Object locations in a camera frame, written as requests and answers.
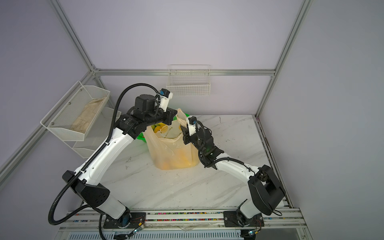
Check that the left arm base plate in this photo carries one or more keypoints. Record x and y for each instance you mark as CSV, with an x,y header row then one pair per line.
x,y
129,221

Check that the upper white mesh shelf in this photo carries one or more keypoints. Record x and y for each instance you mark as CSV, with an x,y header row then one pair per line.
x,y
60,118

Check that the green plastic basket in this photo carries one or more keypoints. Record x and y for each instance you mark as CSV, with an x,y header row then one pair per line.
x,y
141,136

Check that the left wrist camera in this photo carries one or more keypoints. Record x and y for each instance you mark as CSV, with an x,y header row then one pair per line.
x,y
165,97

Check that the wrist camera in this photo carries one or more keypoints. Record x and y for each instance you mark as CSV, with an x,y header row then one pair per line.
x,y
165,97
191,121

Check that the banana print plastic bag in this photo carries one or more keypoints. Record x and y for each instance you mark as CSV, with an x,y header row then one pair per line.
x,y
168,151

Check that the white wire wall basket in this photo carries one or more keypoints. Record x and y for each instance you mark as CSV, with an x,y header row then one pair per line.
x,y
189,80

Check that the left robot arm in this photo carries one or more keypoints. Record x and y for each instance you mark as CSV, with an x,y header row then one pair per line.
x,y
85,181

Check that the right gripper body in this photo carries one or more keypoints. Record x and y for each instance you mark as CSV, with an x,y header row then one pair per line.
x,y
193,139

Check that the aluminium mounting rail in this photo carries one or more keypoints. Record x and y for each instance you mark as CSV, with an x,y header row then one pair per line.
x,y
88,220

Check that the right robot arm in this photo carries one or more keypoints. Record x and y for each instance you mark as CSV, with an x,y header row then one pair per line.
x,y
265,188

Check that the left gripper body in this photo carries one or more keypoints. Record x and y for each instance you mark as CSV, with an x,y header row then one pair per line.
x,y
167,116

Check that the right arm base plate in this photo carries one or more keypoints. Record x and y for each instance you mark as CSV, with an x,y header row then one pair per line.
x,y
237,219

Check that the beige cloth in shelf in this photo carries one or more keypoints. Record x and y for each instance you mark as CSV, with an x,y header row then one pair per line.
x,y
83,121

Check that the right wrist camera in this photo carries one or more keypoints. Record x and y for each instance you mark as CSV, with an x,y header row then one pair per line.
x,y
191,121

